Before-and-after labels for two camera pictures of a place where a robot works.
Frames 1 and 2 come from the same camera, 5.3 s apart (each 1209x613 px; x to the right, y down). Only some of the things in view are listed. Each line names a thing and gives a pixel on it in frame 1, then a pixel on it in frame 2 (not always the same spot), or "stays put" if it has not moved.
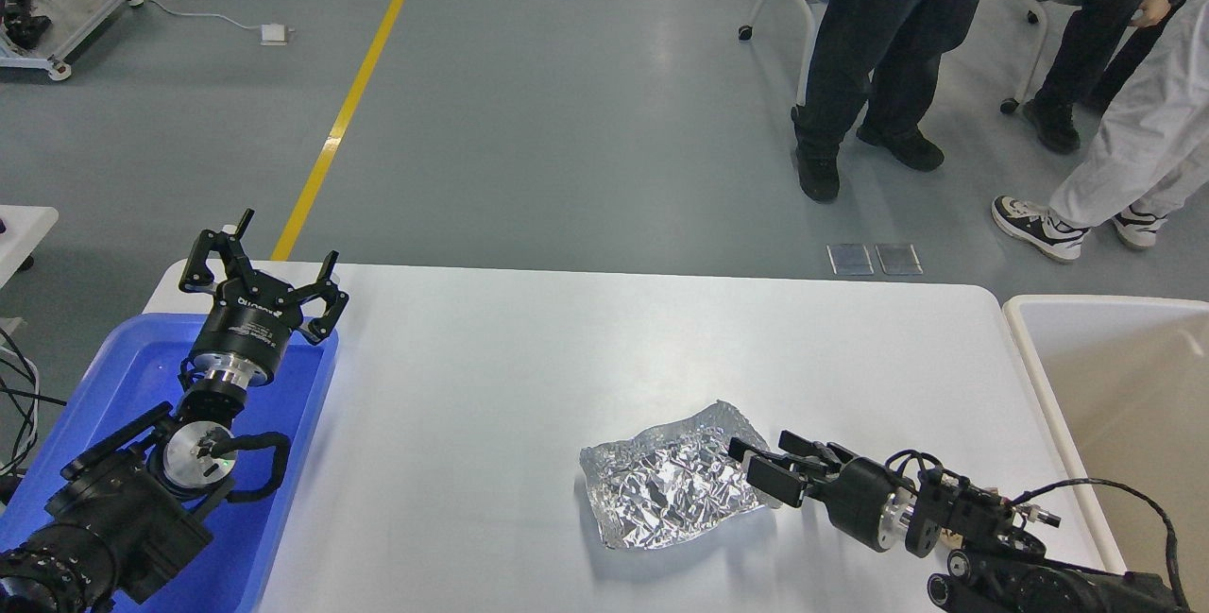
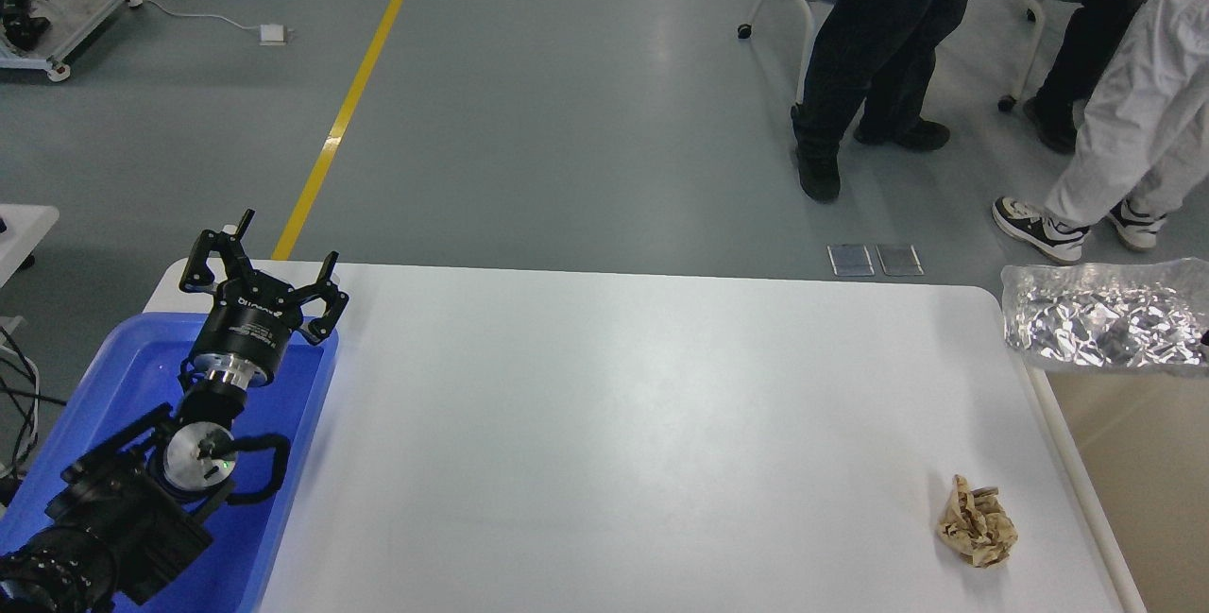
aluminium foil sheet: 672,483 to 1144,315
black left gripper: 252,320 stays put
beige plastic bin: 1126,385 stays put
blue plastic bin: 134,373 stays put
